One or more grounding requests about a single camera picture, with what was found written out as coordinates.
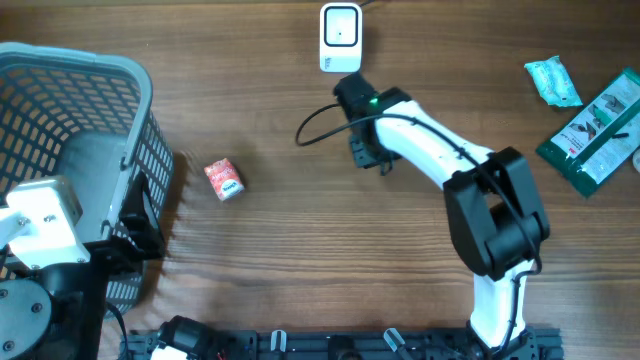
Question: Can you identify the green lidded jar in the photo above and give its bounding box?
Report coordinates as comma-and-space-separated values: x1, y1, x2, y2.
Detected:
632, 149, 640, 173

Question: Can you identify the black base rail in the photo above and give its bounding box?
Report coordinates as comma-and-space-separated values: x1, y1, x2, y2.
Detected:
128, 329, 565, 360

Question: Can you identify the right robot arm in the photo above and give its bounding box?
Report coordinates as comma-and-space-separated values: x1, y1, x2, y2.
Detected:
333, 73, 550, 359

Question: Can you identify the grey plastic mesh basket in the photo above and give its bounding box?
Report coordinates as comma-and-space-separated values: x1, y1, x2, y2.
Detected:
1, 42, 174, 312

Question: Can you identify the light green wipes pack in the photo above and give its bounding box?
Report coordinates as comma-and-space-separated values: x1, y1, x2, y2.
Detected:
524, 55, 583, 107

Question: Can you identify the green 3M gloves package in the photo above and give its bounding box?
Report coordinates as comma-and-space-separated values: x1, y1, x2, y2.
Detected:
536, 68, 639, 197

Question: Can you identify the orange Kleenex tissue pack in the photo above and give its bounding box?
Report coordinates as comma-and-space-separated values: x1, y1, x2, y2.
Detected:
204, 158, 245, 201

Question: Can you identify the white barcode scanner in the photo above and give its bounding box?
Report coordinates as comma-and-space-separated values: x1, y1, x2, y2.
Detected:
319, 2, 363, 73

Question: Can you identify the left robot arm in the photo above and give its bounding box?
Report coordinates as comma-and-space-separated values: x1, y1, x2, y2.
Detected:
1, 176, 115, 359

